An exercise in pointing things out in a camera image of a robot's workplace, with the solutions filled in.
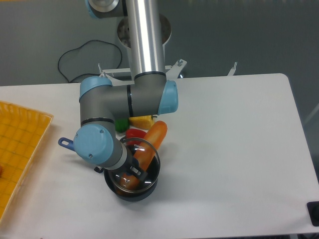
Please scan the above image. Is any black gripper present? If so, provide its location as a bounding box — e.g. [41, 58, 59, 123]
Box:
[94, 146, 148, 181]

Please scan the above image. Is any glass pot lid blue knob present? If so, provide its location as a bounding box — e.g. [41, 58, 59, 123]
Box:
[113, 137, 161, 195]

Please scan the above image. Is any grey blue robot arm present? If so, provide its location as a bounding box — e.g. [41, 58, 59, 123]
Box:
[73, 0, 178, 170]

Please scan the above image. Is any orange baguette bread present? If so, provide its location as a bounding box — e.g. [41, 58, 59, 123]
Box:
[117, 120, 168, 194]

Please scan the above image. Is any red bell pepper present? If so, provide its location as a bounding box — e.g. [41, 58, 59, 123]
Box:
[121, 128, 146, 145]

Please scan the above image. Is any green bell pepper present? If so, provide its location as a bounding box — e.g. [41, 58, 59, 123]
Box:
[115, 118, 130, 133]

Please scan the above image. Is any yellow bell pepper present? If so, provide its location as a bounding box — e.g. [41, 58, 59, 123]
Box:
[129, 115, 155, 130]

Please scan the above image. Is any yellow woven basket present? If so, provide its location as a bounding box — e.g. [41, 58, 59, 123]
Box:
[0, 101, 54, 221]

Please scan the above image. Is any black device at table corner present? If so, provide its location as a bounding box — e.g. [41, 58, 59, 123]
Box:
[307, 201, 319, 227]

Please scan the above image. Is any dark pot with blue handle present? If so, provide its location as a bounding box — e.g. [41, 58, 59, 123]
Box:
[58, 137, 161, 202]

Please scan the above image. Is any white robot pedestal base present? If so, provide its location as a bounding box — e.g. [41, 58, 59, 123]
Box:
[97, 13, 239, 87]

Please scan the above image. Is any black cable on floor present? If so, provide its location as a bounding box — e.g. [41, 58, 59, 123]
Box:
[57, 39, 123, 83]

